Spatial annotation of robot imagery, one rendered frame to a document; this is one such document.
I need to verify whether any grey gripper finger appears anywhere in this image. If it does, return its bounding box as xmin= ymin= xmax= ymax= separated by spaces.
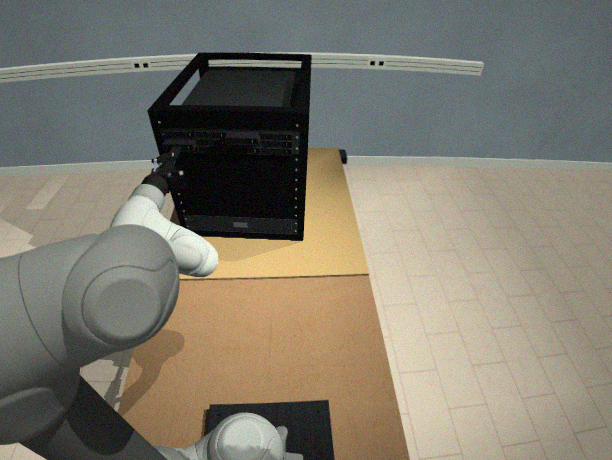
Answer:
xmin=166 ymin=149 xmax=181 ymax=193
xmin=151 ymin=146 xmax=181 ymax=178

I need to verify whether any black server rack frame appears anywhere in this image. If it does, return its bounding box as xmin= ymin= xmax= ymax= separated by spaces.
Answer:
xmin=147 ymin=53 xmax=312 ymax=241

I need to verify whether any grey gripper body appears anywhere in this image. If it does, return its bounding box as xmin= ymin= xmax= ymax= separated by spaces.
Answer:
xmin=141 ymin=168 xmax=168 ymax=197

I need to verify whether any tan flat board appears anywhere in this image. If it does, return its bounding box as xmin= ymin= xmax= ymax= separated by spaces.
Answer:
xmin=179 ymin=148 xmax=369 ymax=281

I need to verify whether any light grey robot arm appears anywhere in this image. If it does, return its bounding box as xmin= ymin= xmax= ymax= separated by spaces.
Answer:
xmin=0 ymin=184 xmax=303 ymax=460

